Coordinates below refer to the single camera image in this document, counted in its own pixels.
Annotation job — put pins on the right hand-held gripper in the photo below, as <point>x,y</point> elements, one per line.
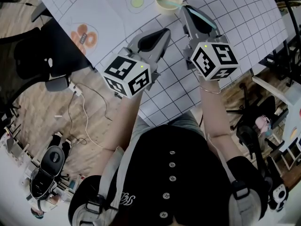
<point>211,55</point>

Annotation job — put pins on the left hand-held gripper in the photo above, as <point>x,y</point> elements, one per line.
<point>122,67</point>

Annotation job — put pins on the teal cylindrical tube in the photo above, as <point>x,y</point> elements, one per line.
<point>202,18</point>

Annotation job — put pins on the person's left forearm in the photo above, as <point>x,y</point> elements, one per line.
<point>124,116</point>

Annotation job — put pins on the person's right forearm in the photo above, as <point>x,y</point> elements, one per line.
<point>212,112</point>

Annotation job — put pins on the white grid tablecloth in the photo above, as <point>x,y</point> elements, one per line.
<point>211,98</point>

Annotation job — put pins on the grey shorts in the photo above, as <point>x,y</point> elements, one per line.
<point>185,120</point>

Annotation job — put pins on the white power strip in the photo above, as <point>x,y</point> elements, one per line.
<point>75,89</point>

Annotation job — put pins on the black railing with wooden handrail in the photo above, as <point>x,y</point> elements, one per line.
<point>285,62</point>

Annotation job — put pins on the black office chair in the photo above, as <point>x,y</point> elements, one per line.
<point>270,105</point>
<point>30,55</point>
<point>256,149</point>

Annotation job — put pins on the small white floor scrap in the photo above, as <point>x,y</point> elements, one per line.
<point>58,116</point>

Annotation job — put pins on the pink plush bag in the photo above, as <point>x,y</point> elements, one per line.
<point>263,123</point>

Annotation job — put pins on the white desk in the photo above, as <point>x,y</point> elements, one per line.
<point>291,98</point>

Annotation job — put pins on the black button shirt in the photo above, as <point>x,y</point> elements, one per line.
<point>178,173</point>

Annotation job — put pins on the black and white device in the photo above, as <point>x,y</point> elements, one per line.
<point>279,194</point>

